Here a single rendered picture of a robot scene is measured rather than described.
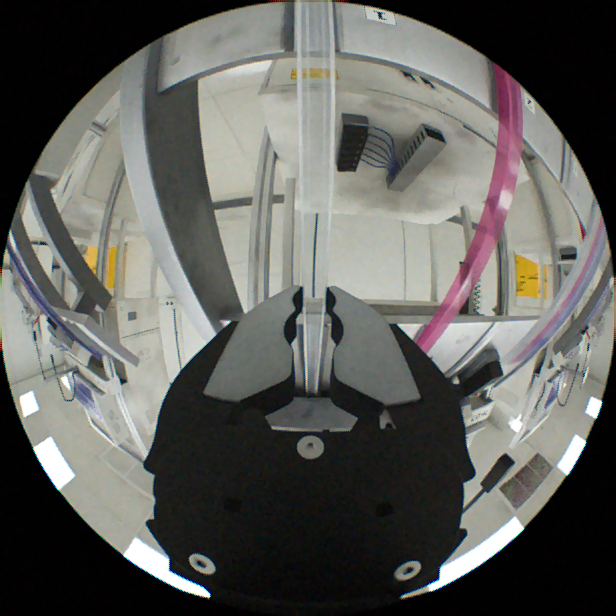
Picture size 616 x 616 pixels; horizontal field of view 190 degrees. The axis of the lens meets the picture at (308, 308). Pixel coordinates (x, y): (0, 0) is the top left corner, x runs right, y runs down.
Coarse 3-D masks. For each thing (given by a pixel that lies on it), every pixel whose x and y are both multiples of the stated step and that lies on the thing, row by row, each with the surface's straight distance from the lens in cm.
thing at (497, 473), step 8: (504, 456) 25; (496, 464) 25; (504, 464) 24; (512, 464) 24; (488, 472) 26; (496, 472) 25; (504, 472) 24; (488, 480) 26; (496, 480) 25; (488, 488) 26
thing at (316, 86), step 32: (320, 0) 12; (320, 32) 10; (320, 64) 9; (320, 96) 9; (320, 128) 8; (320, 160) 8; (320, 192) 9; (320, 224) 9; (320, 256) 10; (320, 288) 11; (320, 320) 13; (320, 352) 17
